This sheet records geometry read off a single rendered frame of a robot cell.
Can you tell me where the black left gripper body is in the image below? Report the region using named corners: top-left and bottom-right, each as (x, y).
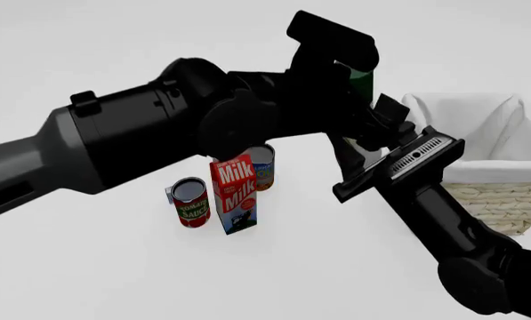
top-left (286, 9), bottom-right (381, 72)

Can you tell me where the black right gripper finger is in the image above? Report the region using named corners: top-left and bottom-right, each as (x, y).
top-left (328, 132), bottom-right (374, 184)

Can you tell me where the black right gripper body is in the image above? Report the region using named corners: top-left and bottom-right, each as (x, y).
top-left (332, 124), bottom-right (467, 205)

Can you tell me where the dark green salad dressing bottle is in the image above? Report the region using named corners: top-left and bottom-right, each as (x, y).
top-left (341, 68), bottom-right (384, 157)

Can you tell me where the white cloth basket liner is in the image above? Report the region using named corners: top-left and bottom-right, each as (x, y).
top-left (399, 92), bottom-right (531, 185)

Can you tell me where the woven wicker basket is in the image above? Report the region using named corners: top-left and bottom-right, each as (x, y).
top-left (441, 180), bottom-right (531, 237)

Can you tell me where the small black plate on stalk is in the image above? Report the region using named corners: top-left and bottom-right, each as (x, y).
top-left (373, 93), bottom-right (421, 138)
top-left (69, 90), bottom-right (100, 109)

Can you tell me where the blue and orange soup can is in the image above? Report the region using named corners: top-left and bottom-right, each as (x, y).
top-left (248, 142), bottom-right (277, 192)

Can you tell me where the red and white milk carton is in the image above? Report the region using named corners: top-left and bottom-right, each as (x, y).
top-left (208, 153), bottom-right (260, 236)

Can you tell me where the red tomato sauce can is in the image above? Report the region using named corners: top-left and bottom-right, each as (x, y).
top-left (172, 176), bottom-right (213, 229)

